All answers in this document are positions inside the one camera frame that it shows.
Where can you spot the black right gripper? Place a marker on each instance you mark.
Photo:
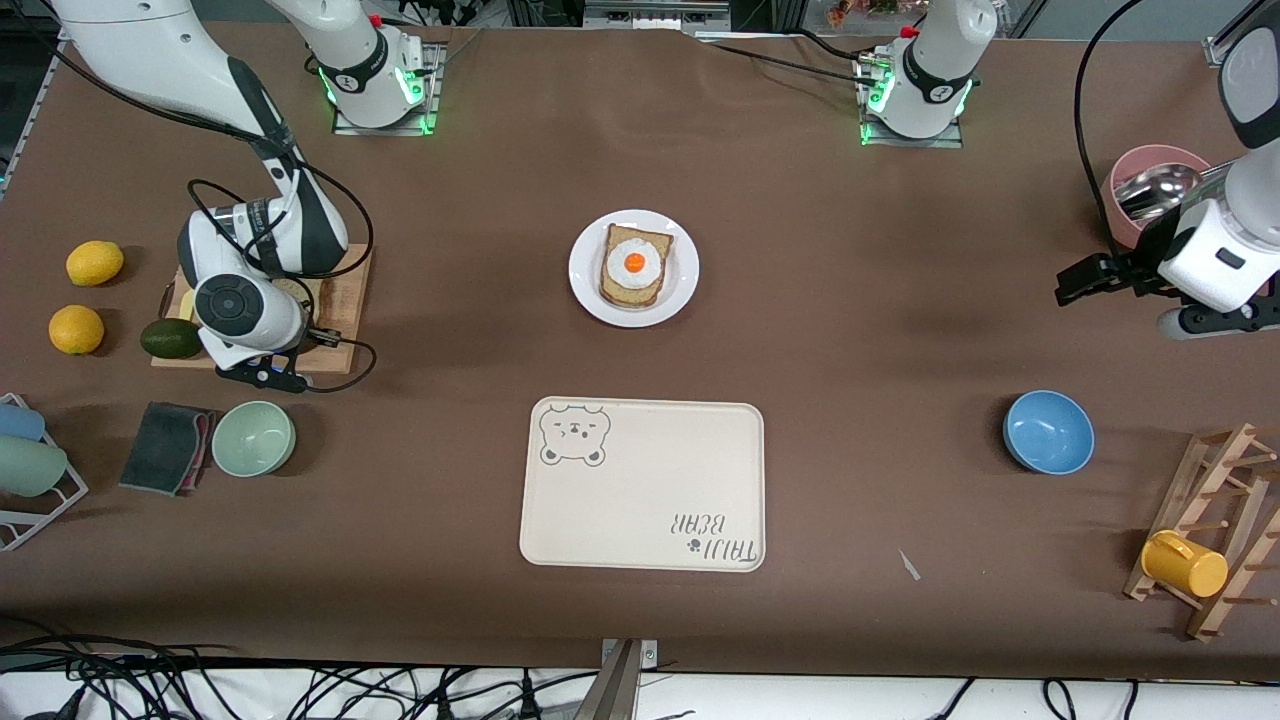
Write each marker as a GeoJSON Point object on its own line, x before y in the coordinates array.
{"type": "Point", "coordinates": [307, 345]}

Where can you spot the fried egg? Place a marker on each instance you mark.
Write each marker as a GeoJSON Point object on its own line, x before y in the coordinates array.
{"type": "Point", "coordinates": [634, 263]}

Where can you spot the cream bear print tray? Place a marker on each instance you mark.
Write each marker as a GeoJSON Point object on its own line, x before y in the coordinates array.
{"type": "Point", "coordinates": [650, 480]}

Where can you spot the wooden peg rack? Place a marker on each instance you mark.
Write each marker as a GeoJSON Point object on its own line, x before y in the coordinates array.
{"type": "Point", "coordinates": [1192, 498]}

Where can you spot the yellow mug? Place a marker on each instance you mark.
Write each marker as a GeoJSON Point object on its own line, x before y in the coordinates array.
{"type": "Point", "coordinates": [1190, 570]}

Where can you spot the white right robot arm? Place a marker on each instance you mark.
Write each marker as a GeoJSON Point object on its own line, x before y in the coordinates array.
{"type": "Point", "coordinates": [150, 50]}

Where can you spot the blue bowl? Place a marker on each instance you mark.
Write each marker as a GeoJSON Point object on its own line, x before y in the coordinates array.
{"type": "Point", "coordinates": [1048, 432]}

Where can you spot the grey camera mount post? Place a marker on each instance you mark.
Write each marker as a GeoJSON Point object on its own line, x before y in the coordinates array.
{"type": "Point", "coordinates": [615, 690]}

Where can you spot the white round plate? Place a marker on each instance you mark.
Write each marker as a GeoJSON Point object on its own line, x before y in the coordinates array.
{"type": "Point", "coordinates": [587, 275]}

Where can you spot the metal spoon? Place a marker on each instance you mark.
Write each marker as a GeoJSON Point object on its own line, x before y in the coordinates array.
{"type": "Point", "coordinates": [1160, 190]}

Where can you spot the blue cup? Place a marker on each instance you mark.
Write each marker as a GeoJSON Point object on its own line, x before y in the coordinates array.
{"type": "Point", "coordinates": [18, 422]}

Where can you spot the golden toast bread slice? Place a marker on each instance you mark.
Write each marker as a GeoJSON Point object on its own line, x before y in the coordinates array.
{"type": "Point", "coordinates": [630, 300]}

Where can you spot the wooden cutting board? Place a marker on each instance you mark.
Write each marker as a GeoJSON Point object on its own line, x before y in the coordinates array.
{"type": "Point", "coordinates": [340, 300]}

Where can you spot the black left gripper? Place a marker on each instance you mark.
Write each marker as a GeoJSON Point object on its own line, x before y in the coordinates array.
{"type": "Point", "coordinates": [1130, 271]}

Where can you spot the metal corner bracket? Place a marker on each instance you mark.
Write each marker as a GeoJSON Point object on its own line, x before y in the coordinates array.
{"type": "Point", "coordinates": [1213, 52]}

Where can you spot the dark green avocado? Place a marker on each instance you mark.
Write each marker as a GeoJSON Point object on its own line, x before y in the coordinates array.
{"type": "Point", "coordinates": [170, 338]}

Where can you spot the grey metal equipment box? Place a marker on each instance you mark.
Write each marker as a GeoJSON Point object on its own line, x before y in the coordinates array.
{"type": "Point", "coordinates": [655, 15]}

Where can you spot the small white tape scrap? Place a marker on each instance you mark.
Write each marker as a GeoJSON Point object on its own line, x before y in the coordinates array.
{"type": "Point", "coordinates": [908, 565]}

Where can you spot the sage green cup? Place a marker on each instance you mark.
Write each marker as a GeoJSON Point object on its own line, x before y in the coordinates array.
{"type": "Point", "coordinates": [28, 468]}

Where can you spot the mint green bowl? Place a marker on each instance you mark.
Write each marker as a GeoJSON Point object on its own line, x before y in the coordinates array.
{"type": "Point", "coordinates": [252, 440]}

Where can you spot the grey pink folded cloth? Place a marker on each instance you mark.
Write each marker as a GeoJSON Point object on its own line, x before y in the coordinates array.
{"type": "Point", "coordinates": [160, 450]}

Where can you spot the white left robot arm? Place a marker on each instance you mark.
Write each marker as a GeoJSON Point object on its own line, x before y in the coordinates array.
{"type": "Point", "coordinates": [940, 60]}

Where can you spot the pink bowl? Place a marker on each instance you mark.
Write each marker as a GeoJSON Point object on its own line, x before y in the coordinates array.
{"type": "Point", "coordinates": [1140, 158]}

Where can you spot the yellow lemon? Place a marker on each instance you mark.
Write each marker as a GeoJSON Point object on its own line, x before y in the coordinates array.
{"type": "Point", "coordinates": [95, 263]}
{"type": "Point", "coordinates": [76, 330]}

